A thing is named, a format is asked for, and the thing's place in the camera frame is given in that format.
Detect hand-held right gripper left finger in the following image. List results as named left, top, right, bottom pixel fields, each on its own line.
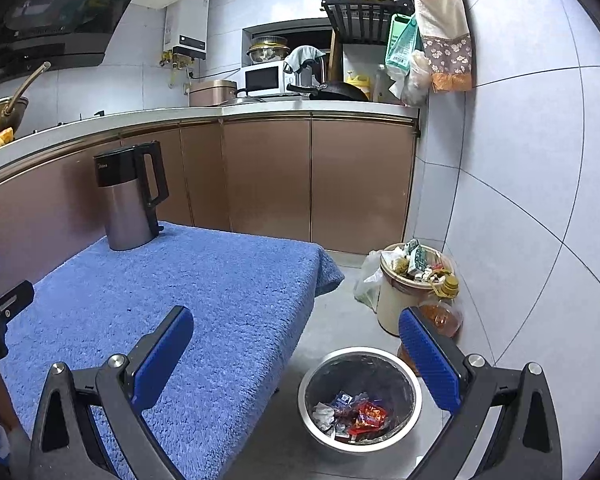
left=27, top=305, right=196, bottom=480

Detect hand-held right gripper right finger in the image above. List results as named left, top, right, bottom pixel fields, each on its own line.
left=397, top=306, right=563, bottom=480

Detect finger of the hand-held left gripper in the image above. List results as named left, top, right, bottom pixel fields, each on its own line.
left=0, top=280, right=35, bottom=330

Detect red snack wrapper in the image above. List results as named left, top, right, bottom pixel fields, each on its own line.
left=355, top=400, right=387, bottom=428
left=337, top=422, right=376, bottom=442

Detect round metal waste bin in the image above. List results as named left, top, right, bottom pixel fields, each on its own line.
left=298, top=346, right=424, bottom=453

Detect white paper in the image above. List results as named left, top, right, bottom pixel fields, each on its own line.
left=311, top=401, right=337, bottom=432

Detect cooking oil bottle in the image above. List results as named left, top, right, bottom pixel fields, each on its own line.
left=397, top=275, right=464, bottom=376

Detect cream plastic bin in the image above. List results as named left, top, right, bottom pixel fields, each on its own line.
left=377, top=242, right=456, bottom=337

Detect blue fluffy towel mat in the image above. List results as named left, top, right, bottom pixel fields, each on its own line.
left=0, top=221, right=346, bottom=480

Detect green white carton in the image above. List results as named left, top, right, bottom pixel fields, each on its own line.
left=405, top=239, right=433, bottom=275

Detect brown kitchen base cabinet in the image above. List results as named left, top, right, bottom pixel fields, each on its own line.
left=0, top=97, right=422, bottom=306

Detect brown rice cooker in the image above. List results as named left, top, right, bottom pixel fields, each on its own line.
left=189, top=79, right=239, bottom=108

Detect black range hood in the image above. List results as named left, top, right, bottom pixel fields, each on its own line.
left=0, top=0, right=149, bottom=87

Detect white hanging plastic bag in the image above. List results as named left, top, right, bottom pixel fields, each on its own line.
left=399, top=50, right=432, bottom=107

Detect black wok pan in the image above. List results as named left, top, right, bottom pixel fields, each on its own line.
left=286, top=80, right=370, bottom=103

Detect white microwave oven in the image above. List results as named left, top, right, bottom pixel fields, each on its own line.
left=240, top=60, right=295, bottom=99

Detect steel jug with grey cloth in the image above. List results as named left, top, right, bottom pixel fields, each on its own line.
left=284, top=45, right=328, bottom=88

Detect green plastic bag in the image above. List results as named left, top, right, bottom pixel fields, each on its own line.
left=384, top=12, right=424, bottom=79

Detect stacked steel pots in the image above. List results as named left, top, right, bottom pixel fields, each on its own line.
left=246, top=34, right=292, bottom=65

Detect white gas water heater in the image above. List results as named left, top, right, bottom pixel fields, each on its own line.
left=162, top=0, right=211, bottom=59

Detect black dish rack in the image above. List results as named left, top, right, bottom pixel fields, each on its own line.
left=321, top=0, right=414, bottom=47

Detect steel electric kettle black handle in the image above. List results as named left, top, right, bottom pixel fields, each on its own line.
left=93, top=141, right=170, bottom=252

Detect golden wok with long handle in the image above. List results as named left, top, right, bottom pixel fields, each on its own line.
left=0, top=61, right=52, bottom=139

